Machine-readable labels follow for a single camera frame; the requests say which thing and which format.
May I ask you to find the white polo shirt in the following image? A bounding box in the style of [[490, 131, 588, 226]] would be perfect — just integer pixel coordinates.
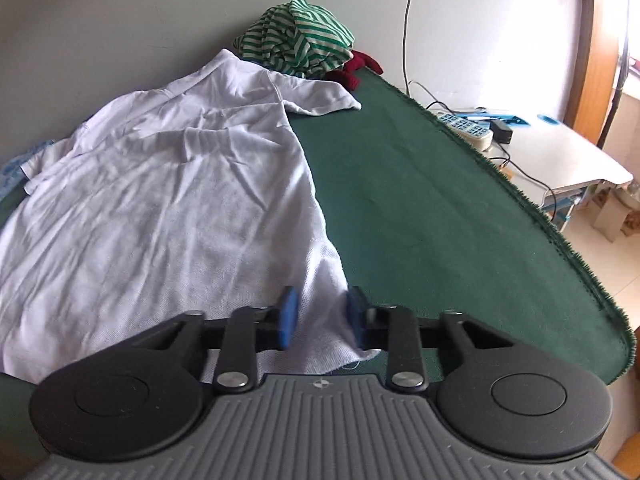
[[1, 50, 368, 384]]

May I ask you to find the green felt table cover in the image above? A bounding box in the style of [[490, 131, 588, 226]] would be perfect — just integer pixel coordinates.
[[0, 66, 637, 441]]

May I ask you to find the white side desk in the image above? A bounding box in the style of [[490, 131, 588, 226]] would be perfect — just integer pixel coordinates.
[[486, 116, 632, 231]]

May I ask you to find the white power strip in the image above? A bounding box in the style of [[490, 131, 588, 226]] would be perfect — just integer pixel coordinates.
[[430, 110, 494, 152]]

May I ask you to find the black power adapter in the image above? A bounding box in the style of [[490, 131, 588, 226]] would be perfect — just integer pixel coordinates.
[[489, 119, 513, 144]]

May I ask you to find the dark red garment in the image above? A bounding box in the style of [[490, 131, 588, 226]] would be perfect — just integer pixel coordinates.
[[323, 50, 384, 92]]

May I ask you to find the green white striped garment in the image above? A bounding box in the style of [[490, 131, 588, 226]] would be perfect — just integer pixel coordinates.
[[233, 0, 355, 79]]

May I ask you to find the wooden door frame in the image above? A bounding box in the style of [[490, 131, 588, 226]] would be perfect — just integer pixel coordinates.
[[563, 0, 625, 144]]

